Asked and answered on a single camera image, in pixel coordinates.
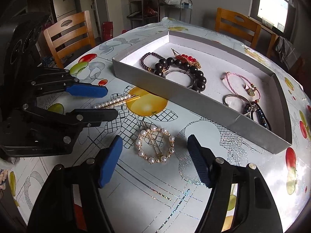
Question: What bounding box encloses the black elastic hair tie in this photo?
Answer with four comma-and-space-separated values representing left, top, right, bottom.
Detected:
244, 100, 273, 132

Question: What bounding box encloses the large dark wooden bead bracelet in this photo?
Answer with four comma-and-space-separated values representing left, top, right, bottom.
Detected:
153, 56, 208, 93

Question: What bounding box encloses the large silver bangle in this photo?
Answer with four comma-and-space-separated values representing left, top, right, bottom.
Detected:
163, 69, 195, 88

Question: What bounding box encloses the small silver bangle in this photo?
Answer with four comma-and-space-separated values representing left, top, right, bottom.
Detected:
222, 94, 251, 115

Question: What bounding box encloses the pearl bar hair clip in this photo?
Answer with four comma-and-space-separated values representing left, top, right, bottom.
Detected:
93, 94, 140, 109

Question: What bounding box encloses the round pearl hair clip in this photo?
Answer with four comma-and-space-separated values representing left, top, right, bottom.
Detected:
135, 125, 176, 165

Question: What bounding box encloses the fruit print tablecloth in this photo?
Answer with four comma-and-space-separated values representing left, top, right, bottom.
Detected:
5, 17, 310, 232

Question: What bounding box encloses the wooden chair left side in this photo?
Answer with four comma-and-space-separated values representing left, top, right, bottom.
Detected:
43, 10, 95, 68

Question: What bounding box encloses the wooden chair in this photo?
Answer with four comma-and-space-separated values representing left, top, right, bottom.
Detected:
215, 7, 261, 49
43, 10, 95, 68

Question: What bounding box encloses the red fire extinguisher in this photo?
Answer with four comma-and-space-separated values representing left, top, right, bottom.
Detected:
102, 22, 113, 42

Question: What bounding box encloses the grey shallow cardboard tray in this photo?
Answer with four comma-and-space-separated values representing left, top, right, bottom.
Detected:
113, 30, 293, 154

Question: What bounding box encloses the white refrigerator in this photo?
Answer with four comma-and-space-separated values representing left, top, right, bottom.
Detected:
53, 0, 76, 22

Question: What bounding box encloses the red and gold ornament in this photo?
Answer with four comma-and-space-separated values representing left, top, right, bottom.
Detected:
172, 48, 201, 69

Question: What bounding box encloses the metal storage shelf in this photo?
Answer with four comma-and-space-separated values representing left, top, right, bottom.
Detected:
127, 0, 160, 29

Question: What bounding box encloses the wooden chair far side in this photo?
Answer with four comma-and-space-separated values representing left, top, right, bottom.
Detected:
215, 7, 261, 49

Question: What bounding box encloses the grey clothing on chair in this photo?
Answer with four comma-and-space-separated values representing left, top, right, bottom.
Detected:
274, 36, 301, 70

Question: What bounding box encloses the small metal rack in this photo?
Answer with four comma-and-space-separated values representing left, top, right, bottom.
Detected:
179, 0, 193, 24

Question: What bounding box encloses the window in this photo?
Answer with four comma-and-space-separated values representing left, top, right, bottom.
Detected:
250, 0, 296, 34

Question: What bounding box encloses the dark blue bead bracelet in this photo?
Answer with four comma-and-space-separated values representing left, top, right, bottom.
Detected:
241, 101, 255, 117

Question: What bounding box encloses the pink cord bracelet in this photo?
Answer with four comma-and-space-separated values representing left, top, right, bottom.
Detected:
221, 71, 264, 101

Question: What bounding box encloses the purple bead bracelet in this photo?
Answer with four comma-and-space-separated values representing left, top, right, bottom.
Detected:
139, 51, 167, 73

